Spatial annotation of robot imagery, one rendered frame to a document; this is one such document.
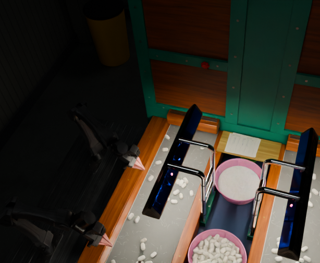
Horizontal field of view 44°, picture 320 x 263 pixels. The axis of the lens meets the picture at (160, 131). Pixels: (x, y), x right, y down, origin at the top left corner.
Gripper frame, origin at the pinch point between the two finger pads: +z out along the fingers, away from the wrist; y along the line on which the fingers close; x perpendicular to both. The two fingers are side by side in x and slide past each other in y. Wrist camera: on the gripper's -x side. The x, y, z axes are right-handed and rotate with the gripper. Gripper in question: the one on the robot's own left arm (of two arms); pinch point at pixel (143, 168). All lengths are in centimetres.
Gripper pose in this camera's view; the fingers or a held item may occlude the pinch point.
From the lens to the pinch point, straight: 206.1
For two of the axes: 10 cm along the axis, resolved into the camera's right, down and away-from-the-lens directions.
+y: 3.5, -7.3, 5.9
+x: -5.4, 3.5, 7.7
